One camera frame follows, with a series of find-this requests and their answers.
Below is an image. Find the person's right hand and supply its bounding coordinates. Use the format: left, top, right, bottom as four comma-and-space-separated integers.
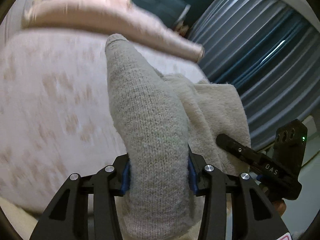
272, 199, 287, 217

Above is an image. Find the blue striped curtain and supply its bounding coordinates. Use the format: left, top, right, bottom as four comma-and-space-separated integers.
189, 0, 319, 150

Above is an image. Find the floral white bedspread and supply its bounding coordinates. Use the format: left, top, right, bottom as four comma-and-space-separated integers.
1, 29, 204, 213

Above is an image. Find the pink folded duvet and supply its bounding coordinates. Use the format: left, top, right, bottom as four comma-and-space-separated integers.
22, 0, 204, 62

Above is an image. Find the cream knitted sweater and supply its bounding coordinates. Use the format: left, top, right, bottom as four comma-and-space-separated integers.
105, 34, 251, 239

